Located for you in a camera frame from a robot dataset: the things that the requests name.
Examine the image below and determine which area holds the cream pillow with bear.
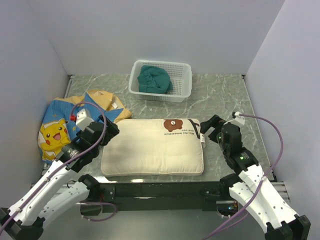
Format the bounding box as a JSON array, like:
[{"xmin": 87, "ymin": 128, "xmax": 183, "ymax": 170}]
[{"xmin": 100, "ymin": 118, "xmax": 206, "ymax": 177}]

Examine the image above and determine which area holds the blue yellow Pikachu pillowcase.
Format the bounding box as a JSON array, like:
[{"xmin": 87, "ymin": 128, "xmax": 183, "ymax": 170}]
[{"xmin": 38, "ymin": 90, "xmax": 132, "ymax": 164}]

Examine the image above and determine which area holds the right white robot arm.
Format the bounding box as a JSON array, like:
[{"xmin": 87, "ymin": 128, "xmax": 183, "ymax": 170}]
[{"xmin": 200, "ymin": 111, "xmax": 311, "ymax": 240}]

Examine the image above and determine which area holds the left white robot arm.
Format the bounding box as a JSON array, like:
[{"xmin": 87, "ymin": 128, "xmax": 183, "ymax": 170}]
[{"xmin": 0, "ymin": 114, "xmax": 120, "ymax": 240}]

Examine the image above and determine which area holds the white plastic basket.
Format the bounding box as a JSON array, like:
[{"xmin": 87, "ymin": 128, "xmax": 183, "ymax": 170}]
[{"xmin": 128, "ymin": 60, "xmax": 192, "ymax": 103}]

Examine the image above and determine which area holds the green cloth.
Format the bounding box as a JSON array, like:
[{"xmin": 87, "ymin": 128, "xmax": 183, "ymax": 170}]
[{"xmin": 137, "ymin": 65, "xmax": 173, "ymax": 94}]

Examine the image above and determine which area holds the black base bar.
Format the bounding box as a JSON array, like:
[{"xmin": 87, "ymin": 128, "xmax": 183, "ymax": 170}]
[{"xmin": 86, "ymin": 181, "xmax": 238, "ymax": 215}]

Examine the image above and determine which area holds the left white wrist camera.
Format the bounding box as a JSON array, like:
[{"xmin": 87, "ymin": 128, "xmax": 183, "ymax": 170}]
[{"xmin": 70, "ymin": 109, "xmax": 94, "ymax": 131}]

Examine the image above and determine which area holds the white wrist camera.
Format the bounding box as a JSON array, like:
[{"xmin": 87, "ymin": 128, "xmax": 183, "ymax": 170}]
[
  {"xmin": 230, "ymin": 111, "xmax": 245, "ymax": 128},
  {"xmin": 70, "ymin": 109, "xmax": 94, "ymax": 131}
]

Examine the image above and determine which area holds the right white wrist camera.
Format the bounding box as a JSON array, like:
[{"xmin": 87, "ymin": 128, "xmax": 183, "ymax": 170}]
[{"xmin": 230, "ymin": 111, "xmax": 245, "ymax": 128}]

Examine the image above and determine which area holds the aluminium frame rail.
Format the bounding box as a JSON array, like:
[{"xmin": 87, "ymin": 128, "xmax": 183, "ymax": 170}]
[{"xmin": 271, "ymin": 181, "xmax": 291, "ymax": 203}]

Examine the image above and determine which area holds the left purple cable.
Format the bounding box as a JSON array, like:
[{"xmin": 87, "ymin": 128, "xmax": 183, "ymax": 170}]
[{"xmin": 0, "ymin": 101, "xmax": 118, "ymax": 233}]

